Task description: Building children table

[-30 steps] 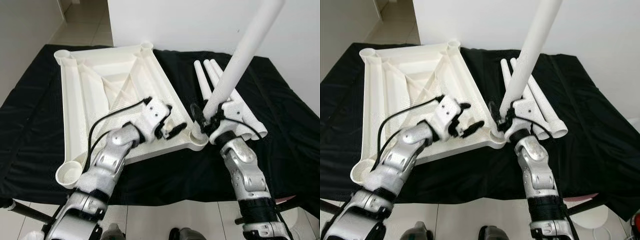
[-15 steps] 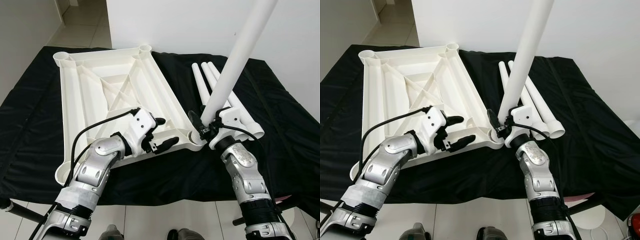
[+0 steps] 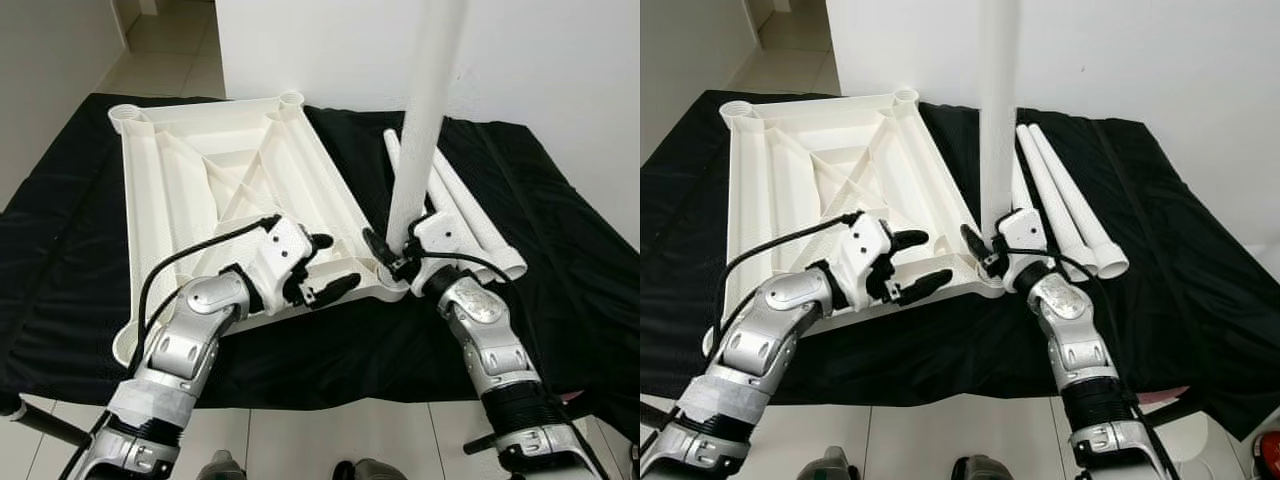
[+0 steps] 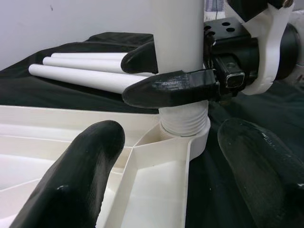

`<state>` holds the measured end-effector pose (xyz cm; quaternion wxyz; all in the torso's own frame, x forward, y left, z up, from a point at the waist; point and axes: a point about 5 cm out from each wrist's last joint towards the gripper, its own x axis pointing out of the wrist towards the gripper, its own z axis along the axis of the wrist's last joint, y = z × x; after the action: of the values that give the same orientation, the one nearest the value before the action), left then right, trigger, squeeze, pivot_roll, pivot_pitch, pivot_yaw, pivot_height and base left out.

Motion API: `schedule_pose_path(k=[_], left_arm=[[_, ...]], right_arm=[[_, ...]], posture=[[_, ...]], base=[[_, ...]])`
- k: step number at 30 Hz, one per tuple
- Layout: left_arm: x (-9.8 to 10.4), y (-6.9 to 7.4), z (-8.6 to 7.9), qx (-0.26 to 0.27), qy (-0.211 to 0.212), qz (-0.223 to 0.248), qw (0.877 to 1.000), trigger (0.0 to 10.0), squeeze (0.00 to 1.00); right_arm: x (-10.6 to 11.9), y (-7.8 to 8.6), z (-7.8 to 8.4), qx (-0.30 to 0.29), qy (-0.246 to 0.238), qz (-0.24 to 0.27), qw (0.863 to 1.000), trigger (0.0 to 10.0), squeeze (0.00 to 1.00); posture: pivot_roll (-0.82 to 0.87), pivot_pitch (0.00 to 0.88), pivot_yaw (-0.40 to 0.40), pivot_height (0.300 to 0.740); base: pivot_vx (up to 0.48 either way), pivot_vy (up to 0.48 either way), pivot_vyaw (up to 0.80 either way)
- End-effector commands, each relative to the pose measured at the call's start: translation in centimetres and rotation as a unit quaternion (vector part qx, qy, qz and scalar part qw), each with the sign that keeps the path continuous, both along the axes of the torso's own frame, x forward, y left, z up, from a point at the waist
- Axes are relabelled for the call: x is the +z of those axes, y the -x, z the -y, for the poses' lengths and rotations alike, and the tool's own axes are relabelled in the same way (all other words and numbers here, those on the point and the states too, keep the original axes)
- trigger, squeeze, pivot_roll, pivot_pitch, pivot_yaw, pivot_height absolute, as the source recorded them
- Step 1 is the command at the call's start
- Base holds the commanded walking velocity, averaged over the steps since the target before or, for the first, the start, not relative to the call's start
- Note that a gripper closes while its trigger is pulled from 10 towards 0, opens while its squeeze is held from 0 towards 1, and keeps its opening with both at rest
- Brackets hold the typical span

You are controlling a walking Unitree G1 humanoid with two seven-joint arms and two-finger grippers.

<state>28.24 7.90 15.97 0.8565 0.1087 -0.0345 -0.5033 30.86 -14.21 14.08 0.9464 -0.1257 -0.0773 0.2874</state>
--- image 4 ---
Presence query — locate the white plastic table top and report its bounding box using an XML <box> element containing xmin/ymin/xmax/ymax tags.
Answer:
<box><xmin>0</xmin><ymin>104</ymin><xmax>212</xmax><ymax>228</ymax></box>

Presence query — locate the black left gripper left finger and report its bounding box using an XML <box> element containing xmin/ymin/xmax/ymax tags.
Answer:
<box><xmin>9</xmin><ymin>120</ymin><xmax>126</xmax><ymax>228</ymax></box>

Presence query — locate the black table cloth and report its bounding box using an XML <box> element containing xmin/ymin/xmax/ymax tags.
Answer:
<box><xmin>0</xmin><ymin>32</ymin><xmax>304</xmax><ymax>228</ymax></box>

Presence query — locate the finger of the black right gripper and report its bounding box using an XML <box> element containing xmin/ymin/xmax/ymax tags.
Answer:
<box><xmin>120</xmin><ymin>40</ymin><xmax>159</xmax><ymax>74</ymax></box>
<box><xmin>122</xmin><ymin>69</ymin><xmax>219</xmax><ymax>109</ymax></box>

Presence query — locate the white plastic table leg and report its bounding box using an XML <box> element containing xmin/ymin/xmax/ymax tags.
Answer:
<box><xmin>50</xmin><ymin>52</ymin><xmax>130</xmax><ymax>62</ymax></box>
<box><xmin>28</xmin><ymin>63</ymin><xmax>155</xmax><ymax>94</ymax></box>
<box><xmin>42</xmin><ymin>56</ymin><xmax>125</xmax><ymax>74</ymax></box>
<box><xmin>152</xmin><ymin>0</ymin><xmax>211</xmax><ymax>138</ymax></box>

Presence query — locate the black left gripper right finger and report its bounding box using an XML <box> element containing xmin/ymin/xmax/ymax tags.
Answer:
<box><xmin>217</xmin><ymin>118</ymin><xmax>304</xmax><ymax>228</ymax></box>

